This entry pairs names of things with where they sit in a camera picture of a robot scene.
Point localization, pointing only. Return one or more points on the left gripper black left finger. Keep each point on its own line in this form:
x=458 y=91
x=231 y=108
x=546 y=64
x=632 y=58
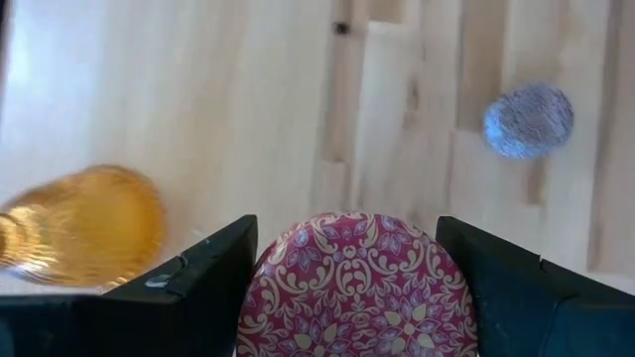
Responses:
x=198 y=307

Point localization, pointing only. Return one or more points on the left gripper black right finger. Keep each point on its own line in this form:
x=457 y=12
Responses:
x=546 y=312

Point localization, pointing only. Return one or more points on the amber glass candle holder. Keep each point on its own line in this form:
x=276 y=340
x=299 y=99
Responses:
x=89 y=228

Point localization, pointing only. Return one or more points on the pink patterned round tin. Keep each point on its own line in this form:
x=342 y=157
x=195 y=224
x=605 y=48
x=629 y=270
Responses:
x=357 y=297

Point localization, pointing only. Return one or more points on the grey patterned round tin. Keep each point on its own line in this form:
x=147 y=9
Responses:
x=528 y=121

